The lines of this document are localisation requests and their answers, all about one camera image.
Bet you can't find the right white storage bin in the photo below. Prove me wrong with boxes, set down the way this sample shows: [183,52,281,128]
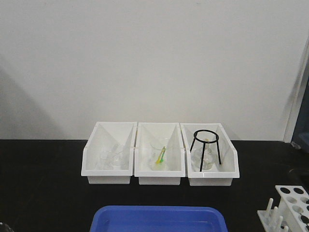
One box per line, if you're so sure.
[180,123,239,187]

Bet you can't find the blue plastic tray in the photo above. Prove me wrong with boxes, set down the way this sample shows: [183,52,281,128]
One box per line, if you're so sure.
[90,205,228,232]

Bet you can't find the small glassware in left bin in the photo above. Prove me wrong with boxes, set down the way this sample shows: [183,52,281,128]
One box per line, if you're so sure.
[98,144,125,170]

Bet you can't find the grey pegboard drying rack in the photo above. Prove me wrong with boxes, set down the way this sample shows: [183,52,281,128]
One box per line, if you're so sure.
[291,39,309,153]

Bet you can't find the glass beaker in middle bin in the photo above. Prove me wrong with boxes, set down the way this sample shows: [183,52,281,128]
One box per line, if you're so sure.
[149,138,171,171]

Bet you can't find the left white storage bin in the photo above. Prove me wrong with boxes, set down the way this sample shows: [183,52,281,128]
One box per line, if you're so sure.
[81,122,138,185]

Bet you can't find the glass flask in bin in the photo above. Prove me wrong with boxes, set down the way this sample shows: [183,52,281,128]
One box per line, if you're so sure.
[191,143,215,172]

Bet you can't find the white test tube rack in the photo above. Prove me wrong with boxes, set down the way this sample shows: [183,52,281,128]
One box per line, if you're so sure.
[257,185,309,232]

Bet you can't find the middle white storage bin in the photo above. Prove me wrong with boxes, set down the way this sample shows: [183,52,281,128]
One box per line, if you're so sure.
[134,122,186,186]

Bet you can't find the white storage bin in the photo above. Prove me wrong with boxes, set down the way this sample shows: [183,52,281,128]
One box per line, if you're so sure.
[180,123,239,187]
[81,122,138,185]
[134,122,186,186]

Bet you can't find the yellow plastic spatula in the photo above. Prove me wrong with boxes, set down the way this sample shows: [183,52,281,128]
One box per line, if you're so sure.
[155,149,162,164]

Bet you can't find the green plastic spatula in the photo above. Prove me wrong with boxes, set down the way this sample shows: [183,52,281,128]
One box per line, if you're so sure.
[159,146,166,163]

